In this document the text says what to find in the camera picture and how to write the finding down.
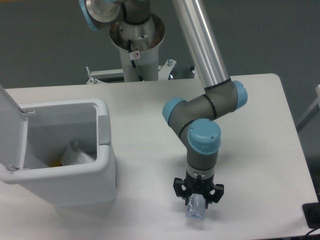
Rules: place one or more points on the white plastic trash can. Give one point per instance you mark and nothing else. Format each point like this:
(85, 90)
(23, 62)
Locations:
(34, 135)

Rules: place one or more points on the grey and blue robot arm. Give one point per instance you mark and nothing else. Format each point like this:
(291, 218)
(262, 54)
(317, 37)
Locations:
(193, 121)

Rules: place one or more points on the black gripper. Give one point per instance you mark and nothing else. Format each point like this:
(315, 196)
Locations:
(211, 192)

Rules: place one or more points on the black device at table edge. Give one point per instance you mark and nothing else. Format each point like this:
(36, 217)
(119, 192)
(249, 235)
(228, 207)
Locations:
(312, 214)

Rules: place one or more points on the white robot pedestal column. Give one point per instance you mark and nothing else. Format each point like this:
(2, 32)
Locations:
(139, 48)

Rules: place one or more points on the clear plastic water bottle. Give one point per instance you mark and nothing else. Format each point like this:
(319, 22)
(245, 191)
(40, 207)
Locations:
(196, 206)

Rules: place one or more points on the yellow trash item in can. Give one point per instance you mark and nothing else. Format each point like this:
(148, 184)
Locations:
(56, 163)

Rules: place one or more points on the white furniture at right edge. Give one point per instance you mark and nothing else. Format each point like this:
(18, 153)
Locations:
(310, 112)

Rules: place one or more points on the clear plastic wrapper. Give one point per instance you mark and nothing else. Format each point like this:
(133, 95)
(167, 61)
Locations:
(73, 155)

